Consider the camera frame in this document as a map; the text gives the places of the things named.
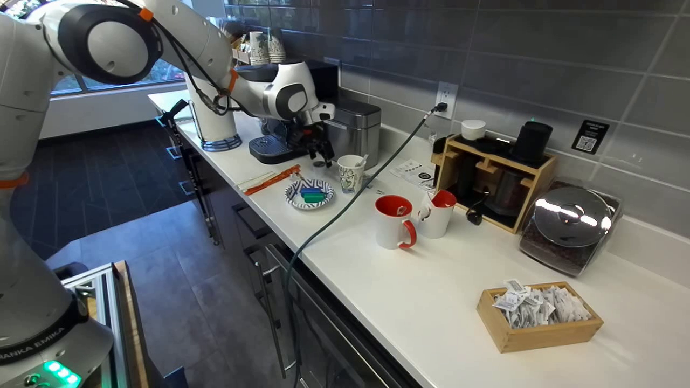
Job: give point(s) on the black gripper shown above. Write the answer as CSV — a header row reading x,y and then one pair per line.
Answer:
x,y
305,132

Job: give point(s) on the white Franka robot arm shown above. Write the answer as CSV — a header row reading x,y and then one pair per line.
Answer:
x,y
22,87

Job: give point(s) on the black Keurig coffee machine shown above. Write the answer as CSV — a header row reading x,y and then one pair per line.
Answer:
x,y
268,147

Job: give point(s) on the wooden coffee rack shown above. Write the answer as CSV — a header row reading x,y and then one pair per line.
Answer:
x,y
535,181

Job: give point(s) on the stainless steel canister box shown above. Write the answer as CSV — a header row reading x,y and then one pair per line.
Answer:
x,y
356,130

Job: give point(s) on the green sponge piece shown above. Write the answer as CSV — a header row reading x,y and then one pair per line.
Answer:
x,y
314,196

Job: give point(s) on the blue patterned small plate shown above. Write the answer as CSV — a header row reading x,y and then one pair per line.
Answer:
x,y
294,197

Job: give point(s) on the orange flat stick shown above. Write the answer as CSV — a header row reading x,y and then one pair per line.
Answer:
x,y
272,181

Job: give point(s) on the small printed paper card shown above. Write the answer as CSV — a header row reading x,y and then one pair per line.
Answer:
x,y
412,171

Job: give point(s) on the dark wood counter cabinet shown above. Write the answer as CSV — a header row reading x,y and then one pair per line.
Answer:
x,y
238,217

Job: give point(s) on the white paper towel roll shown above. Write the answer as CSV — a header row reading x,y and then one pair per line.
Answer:
x,y
213,121

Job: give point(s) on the white mug with red interior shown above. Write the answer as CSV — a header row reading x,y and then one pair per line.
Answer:
x,y
435,219

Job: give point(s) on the small white cup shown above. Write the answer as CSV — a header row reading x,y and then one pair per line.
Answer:
x,y
473,130

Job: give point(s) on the glass carafe with black knob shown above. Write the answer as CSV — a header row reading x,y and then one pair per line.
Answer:
x,y
508,196

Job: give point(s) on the stainless steel dishwasher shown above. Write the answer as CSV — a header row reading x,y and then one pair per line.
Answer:
x,y
324,345

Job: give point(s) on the black cylindrical container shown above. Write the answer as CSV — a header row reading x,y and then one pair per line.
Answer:
x,y
533,142

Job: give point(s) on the white sugar packets pile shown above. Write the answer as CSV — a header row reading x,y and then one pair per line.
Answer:
x,y
540,304

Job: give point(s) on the wooden packet box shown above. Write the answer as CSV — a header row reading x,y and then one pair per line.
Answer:
x,y
540,338

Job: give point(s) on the white wall outlet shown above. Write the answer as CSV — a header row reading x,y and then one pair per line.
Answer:
x,y
449,91

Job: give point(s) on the black wall plaque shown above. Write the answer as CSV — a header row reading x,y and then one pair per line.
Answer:
x,y
590,136

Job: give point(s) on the aluminium frame robot cart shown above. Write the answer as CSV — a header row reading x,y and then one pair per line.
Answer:
x,y
100,309

